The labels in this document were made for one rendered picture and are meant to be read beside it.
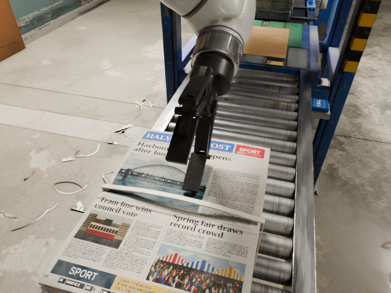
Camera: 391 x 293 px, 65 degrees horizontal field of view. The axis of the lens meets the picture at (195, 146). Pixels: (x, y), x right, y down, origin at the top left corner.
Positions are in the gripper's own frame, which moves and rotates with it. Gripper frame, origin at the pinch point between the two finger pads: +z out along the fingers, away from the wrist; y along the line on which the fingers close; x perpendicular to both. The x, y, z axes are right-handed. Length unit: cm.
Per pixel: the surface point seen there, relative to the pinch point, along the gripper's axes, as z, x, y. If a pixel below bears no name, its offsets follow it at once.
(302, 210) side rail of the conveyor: -7.8, -24.0, 37.8
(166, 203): 4.3, 3.2, 5.9
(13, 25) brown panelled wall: -192, 288, 188
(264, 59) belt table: -92, -5, 81
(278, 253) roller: 4.8, -19.0, 33.0
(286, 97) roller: -60, -17, 65
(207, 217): 5.2, -4.2, 5.5
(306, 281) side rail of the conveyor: 9.6, -25.0, 28.9
